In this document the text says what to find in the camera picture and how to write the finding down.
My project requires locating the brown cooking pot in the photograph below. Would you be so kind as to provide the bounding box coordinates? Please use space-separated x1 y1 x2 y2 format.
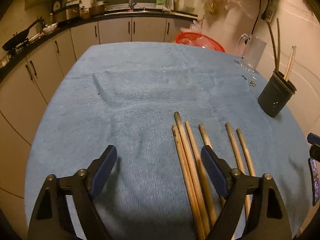
89 1 106 17

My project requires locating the blue towel table cover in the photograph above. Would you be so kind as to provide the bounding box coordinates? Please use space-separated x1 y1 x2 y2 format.
24 42 312 239

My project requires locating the wooden chopstick four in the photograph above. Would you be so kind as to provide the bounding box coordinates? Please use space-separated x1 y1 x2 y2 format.
185 121 217 226

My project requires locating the wooden chopstick nine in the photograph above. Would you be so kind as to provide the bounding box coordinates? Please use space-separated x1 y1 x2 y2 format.
288 46 297 80

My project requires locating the wooden chopstick ten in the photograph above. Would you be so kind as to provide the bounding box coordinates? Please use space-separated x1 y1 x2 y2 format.
236 128 256 177

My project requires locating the steel rice cooker box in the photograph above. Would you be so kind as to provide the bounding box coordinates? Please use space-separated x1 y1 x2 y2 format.
53 4 80 23

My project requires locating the clear glass mug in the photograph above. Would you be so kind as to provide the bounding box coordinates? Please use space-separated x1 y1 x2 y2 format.
236 34 266 72

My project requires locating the wooden chopstick five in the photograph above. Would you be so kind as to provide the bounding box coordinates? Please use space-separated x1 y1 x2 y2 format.
199 124 226 207

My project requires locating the wooden chopstick six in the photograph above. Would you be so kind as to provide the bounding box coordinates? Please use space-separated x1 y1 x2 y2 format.
225 122 251 219

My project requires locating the wooden chopstick eight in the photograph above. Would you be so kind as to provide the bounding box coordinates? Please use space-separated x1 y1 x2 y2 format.
284 46 295 81

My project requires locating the black power cable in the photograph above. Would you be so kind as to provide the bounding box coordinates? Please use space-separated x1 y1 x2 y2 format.
251 0 274 36

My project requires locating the red plastic basket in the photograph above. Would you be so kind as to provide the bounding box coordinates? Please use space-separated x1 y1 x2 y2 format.
175 32 225 53

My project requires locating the wooden chopstick three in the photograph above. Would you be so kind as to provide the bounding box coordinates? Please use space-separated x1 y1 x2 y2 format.
174 112 210 239

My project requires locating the black wok pan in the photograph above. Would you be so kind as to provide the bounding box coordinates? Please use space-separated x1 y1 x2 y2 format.
2 17 42 51

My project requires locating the wooden chopstick two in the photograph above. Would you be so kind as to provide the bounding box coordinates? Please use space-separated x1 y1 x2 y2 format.
171 125 205 239

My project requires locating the black utensil holder cup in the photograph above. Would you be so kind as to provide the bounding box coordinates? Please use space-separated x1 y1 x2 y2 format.
258 70 297 118

